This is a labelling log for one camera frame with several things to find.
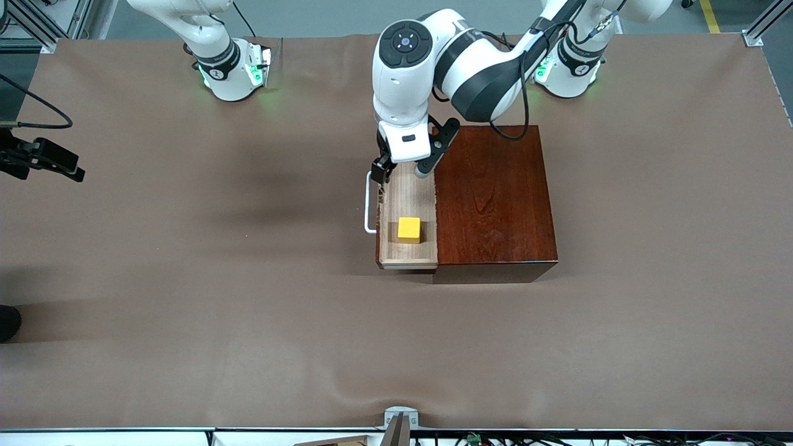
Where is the light wood drawer white handle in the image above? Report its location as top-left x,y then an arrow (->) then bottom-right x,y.
364,162 -> 439,271

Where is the dark brown wooden cabinet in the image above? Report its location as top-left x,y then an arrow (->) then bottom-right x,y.
431,125 -> 559,285

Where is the brown table cover cloth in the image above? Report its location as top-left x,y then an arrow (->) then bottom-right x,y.
0,34 -> 793,431

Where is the brown cardboard piece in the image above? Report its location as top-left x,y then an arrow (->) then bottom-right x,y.
294,435 -> 367,446

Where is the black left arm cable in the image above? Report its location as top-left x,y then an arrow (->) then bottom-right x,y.
489,0 -> 621,142

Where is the aluminium frame profile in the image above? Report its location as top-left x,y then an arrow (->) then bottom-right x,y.
742,0 -> 793,48
0,0 -> 95,54

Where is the black right arm base cable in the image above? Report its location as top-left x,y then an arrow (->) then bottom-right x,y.
232,0 -> 261,38

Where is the grey metal clamp bracket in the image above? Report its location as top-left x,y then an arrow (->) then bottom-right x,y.
383,406 -> 420,446

